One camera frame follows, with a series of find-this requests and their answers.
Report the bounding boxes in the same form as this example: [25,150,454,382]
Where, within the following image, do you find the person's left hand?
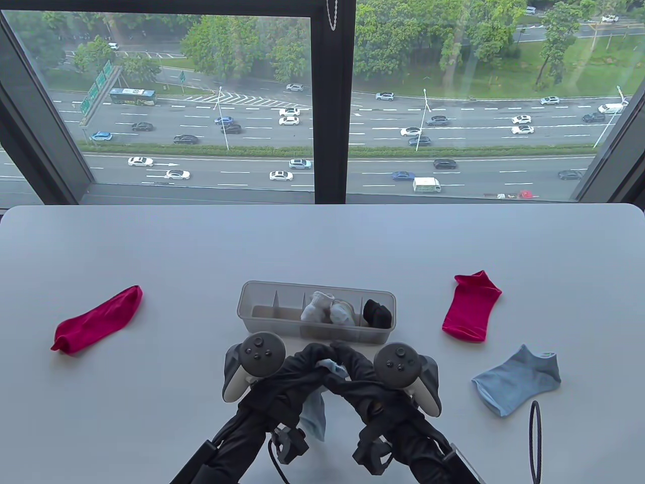
[238,344,337,429]

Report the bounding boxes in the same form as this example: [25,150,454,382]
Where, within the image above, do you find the person's right hand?
[324,342,430,430]

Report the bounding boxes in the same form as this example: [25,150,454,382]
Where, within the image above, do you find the grey hand controller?
[222,332,286,403]
[373,343,442,418]

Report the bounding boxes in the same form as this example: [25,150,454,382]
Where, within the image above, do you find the light blue sock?
[472,344,561,417]
[300,359,349,442]

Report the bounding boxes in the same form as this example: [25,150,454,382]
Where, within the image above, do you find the black sock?
[363,299,394,328]

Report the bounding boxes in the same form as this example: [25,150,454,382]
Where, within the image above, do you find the white sock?
[301,291,336,323]

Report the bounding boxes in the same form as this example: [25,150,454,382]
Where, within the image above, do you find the grey sock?
[330,300,356,326]

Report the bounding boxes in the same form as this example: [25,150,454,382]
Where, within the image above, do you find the red sock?
[442,270,503,343]
[51,285,144,352]

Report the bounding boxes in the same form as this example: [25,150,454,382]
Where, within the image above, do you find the person's left forearm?
[171,398,303,484]

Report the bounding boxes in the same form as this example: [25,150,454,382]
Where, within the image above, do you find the person's right forearm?
[363,411,479,484]

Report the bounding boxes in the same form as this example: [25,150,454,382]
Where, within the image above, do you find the grey divided storage box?
[237,281,397,346]

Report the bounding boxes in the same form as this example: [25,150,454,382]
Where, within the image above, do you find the black labelled wrist box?
[171,439,215,484]
[443,444,480,484]

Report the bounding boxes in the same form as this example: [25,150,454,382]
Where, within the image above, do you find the white street lamp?
[593,86,630,149]
[415,89,432,152]
[213,87,230,151]

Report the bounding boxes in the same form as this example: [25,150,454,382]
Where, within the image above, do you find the green road sign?
[80,59,124,127]

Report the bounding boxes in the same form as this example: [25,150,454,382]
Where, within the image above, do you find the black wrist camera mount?
[352,436,395,475]
[272,425,309,464]

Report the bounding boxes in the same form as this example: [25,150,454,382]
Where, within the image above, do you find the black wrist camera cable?
[269,439,291,484]

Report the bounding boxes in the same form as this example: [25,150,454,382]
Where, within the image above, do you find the dark braided cable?
[528,401,543,484]

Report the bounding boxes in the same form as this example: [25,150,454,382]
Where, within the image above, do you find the black window frame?
[0,0,645,205]

